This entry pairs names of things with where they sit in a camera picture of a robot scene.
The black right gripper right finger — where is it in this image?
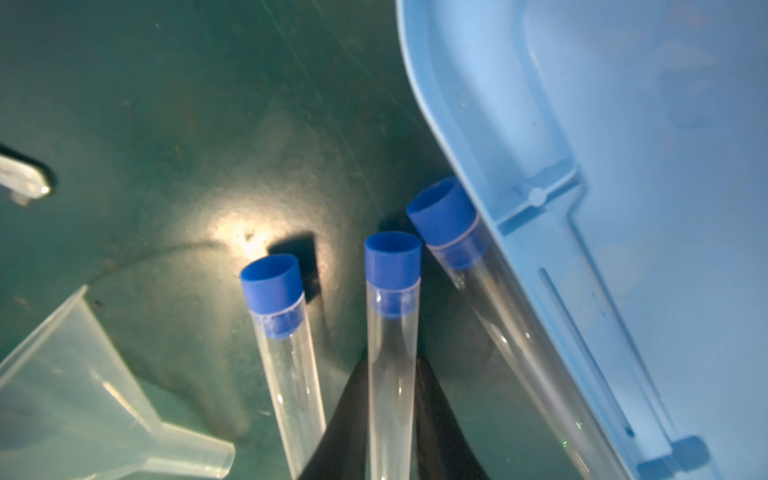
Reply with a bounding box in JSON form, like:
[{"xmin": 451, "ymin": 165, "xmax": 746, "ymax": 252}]
[{"xmin": 415, "ymin": 357, "xmax": 489, "ymax": 479}]

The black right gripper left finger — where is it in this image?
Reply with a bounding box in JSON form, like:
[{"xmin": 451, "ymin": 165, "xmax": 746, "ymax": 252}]
[{"xmin": 299, "ymin": 359, "xmax": 369, "ymax": 480}]

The test tube blue cap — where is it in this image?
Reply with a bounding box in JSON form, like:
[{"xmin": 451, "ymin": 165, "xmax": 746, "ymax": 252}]
[
  {"xmin": 364, "ymin": 231, "xmax": 422, "ymax": 479},
  {"xmin": 406, "ymin": 177, "xmax": 631, "ymax": 479},
  {"xmin": 240, "ymin": 254, "xmax": 326, "ymax": 479}
]

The light blue plastic lid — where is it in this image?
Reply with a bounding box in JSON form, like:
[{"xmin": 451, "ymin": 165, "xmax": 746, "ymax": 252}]
[{"xmin": 396, "ymin": 1, "xmax": 767, "ymax": 479}]

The white pestle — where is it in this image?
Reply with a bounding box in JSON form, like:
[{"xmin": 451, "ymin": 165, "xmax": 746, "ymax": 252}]
[{"xmin": 1, "ymin": 154, "xmax": 53, "ymax": 206}]

